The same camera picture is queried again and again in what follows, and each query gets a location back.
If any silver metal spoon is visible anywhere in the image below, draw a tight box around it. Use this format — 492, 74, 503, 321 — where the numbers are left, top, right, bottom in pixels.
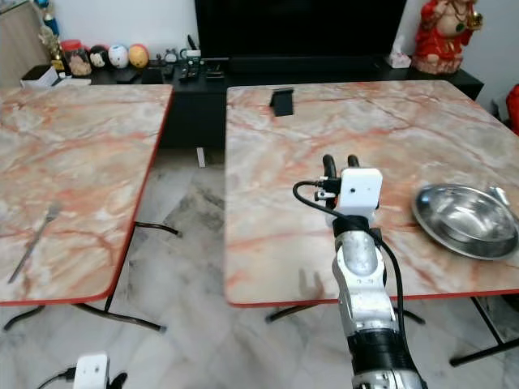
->
487, 186, 512, 208

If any black phone stand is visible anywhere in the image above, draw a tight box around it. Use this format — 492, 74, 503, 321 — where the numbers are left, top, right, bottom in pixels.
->
270, 88, 295, 117

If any small pink white ornament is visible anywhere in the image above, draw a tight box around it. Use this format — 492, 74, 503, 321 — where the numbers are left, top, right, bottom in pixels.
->
389, 46, 412, 69

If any stainless steel bowl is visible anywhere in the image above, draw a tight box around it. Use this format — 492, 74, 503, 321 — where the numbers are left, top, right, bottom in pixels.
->
412, 184, 519, 261

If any black television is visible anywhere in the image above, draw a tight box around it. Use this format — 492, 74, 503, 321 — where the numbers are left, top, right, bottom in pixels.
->
195, 0, 408, 62

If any red and gold statue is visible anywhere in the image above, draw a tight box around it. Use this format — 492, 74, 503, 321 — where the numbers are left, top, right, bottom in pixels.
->
412, 0, 483, 75

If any silver metal fork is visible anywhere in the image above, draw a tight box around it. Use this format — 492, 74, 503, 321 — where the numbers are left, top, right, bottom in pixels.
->
8, 203, 62, 284

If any small green white gadget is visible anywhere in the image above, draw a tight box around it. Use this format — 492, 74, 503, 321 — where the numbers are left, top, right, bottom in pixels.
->
180, 35, 205, 80

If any small white box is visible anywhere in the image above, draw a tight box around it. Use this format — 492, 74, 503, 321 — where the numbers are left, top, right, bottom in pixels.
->
22, 66, 59, 86

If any light wooden cabinet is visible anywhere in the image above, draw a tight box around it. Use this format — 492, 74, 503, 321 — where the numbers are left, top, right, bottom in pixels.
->
0, 0, 54, 90

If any gold trophy with blue ball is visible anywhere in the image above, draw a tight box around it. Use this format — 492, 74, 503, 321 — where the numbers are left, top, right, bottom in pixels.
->
35, 0, 66, 72

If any yellow round figurine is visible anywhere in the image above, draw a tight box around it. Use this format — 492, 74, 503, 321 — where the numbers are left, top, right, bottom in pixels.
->
128, 44, 149, 69

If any red lidded snack jar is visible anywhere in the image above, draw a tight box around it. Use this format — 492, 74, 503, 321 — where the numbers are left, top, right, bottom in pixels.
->
62, 40, 92, 77

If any white round figurine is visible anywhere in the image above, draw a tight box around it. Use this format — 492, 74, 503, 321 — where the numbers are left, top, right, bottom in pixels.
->
109, 44, 129, 69

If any dark round figurine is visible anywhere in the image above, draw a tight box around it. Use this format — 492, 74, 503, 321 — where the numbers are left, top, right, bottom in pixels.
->
89, 45, 109, 70

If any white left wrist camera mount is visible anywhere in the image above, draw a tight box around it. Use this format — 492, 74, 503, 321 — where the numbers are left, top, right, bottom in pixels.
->
75, 353, 110, 389

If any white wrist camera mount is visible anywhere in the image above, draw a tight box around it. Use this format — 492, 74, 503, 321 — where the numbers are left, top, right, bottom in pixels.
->
75, 353, 110, 389
337, 167, 384, 218

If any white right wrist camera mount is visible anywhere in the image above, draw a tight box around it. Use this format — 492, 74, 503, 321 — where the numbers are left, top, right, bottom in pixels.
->
337, 167, 384, 218

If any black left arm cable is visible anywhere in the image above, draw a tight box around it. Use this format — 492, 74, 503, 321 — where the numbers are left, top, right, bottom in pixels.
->
37, 367, 78, 389

